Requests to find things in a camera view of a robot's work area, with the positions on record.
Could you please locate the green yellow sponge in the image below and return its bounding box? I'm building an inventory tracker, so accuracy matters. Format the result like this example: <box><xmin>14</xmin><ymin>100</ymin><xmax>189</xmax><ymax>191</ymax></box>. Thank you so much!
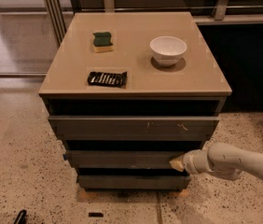
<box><xmin>92</xmin><ymin>32</ymin><xmax>114</xmax><ymax>53</ymax></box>

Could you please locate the grey top drawer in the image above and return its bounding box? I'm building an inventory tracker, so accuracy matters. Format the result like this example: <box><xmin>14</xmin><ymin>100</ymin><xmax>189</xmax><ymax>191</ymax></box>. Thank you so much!
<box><xmin>48</xmin><ymin>116</ymin><xmax>219</xmax><ymax>141</ymax></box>

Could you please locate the grey bottom drawer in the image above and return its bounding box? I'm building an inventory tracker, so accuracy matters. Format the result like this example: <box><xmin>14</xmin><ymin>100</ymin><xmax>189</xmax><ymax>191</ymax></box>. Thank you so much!
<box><xmin>78</xmin><ymin>175</ymin><xmax>190</xmax><ymax>190</ymax></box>

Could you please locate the grey drawer cabinet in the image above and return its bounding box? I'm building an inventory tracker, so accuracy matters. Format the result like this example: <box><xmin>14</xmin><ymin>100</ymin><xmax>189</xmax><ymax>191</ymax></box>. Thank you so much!
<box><xmin>39</xmin><ymin>12</ymin><xmax>231</xmax><ymax>180</ymax></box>

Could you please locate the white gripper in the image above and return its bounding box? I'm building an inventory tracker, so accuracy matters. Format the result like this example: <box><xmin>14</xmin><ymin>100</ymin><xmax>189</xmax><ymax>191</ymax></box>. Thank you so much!
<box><xmin>170</xmin><ymin>149</ymin><xmax>214</xmax><ymax>175</ymax></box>

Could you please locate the black tape floor marker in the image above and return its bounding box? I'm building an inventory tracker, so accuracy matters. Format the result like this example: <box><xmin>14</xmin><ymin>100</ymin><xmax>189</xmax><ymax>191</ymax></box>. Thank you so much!
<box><xmin>89</xmin><ymin>212</ymin><xmax>104</xmax><ymax>217</ymax></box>

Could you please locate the white ceramic bowl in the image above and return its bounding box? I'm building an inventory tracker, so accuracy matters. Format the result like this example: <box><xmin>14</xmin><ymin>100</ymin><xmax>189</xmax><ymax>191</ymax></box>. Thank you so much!
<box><xmin>149</xmin><ymin>36</ymin><xmax>187</xmax><ymax>66</ymax></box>

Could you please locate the black snack packet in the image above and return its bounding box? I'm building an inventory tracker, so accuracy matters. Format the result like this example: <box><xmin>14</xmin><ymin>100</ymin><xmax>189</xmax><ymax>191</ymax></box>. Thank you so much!
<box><xmin>87</xmin><ymin>71</ymin><xmax>127</xmax><ymax>88</ymax></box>

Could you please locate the black object floor corner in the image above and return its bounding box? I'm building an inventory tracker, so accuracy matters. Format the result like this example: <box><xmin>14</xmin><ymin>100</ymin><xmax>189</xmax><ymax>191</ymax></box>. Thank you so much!
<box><xmin>13</xmin><ymin>210</ymin><xmax>27</xmax><ymax>224</ymax></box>

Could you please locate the grey drawer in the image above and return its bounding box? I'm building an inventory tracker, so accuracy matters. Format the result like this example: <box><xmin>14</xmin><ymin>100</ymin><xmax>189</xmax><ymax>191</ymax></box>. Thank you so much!
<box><xmin>78</xmin><ymin>175</ymin><xmax>190</xmax><ymax>190</ymax></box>
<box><xmin>48</xmin><ymin>116</ymin><xmax>219</xmax><ymax>141</ymax></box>
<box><xmin>64</xmin><ymin>150</ymin><xmax>183</xmax><ymax>169</ymax></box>

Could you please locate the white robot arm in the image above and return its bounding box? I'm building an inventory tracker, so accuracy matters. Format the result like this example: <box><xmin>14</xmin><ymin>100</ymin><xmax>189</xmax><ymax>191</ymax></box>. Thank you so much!
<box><xmin>169</xmin><ymin>143</ymin><xmax>263</xmax><ymax>180</ymax></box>

